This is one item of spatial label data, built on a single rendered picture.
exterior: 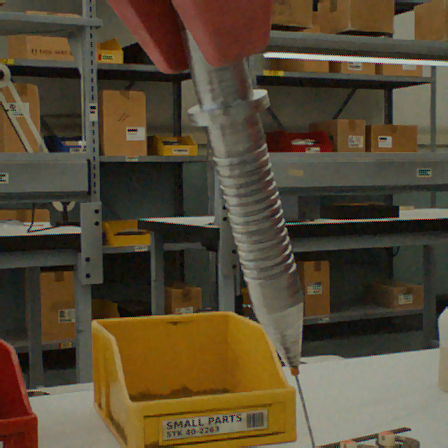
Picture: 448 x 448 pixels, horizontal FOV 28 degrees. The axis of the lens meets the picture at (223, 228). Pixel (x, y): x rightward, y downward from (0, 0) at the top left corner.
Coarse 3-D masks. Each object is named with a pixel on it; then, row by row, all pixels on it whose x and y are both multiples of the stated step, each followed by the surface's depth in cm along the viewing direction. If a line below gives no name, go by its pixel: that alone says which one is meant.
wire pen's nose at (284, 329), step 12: (288, 312) 18; (300, 312) 18; (264, 324) 18; (276, 324) 18; (288, 324) 18; (300, 324) 18; (276, 336) 18; (288, 336) 18; (300, 336) 19; (276, 348) 19; (288, 348) 19; (300, 348) 19; (288, 360) 19
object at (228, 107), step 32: (192, 64) 17; (224, 96) 17; (256, 96) 17; (224, 128) 17; (256, 128) 17; (224, 160) 17; (256, 160) 17; (224, 192) 18; (256, 192) 17; (256, 224) 17; (256, 256) 18; (288, 256) 18; (256, 288) 18; (288, 288) 18
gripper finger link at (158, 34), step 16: (112, 0) 16; (128, 0) 16; (144, 0) 16; (160, 0) 17; (128, 16) 16; (144, 16) 16; (160, 16) 17; (144, 32) 16; (160, 32) 17; (176, 32) 17; (144, 48) 17; (160, 48) 17; (176, 48) 17; (160, 64) 17; (176, 64) 17
